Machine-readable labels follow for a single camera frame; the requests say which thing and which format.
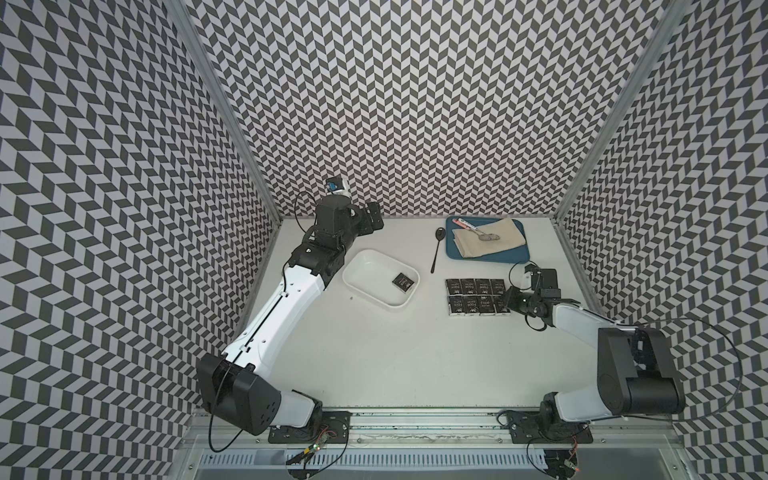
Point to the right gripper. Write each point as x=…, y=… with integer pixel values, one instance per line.
x=513, y=291

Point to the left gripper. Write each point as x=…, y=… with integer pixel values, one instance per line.
x=367, y=226

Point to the white plastic storage box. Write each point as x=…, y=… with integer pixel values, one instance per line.
x=370, y=273

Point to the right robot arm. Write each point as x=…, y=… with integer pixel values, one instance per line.
x=635, y=370

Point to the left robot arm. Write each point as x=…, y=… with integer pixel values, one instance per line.
x=234, y=385

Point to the blue tray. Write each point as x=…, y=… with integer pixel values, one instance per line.
x=518, y=255

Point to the black spoon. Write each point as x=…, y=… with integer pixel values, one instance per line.
x=439, y=234

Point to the beige folded cloth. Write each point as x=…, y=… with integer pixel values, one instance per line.
x=473, y=240

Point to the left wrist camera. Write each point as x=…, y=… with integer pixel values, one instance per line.
x=337, y=185

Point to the red handled utensil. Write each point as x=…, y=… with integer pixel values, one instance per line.
x=483, y=236

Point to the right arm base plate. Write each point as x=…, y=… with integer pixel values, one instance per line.
x=526, y=426

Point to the aluminium front rail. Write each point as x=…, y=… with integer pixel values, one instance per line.
x=434, y=428

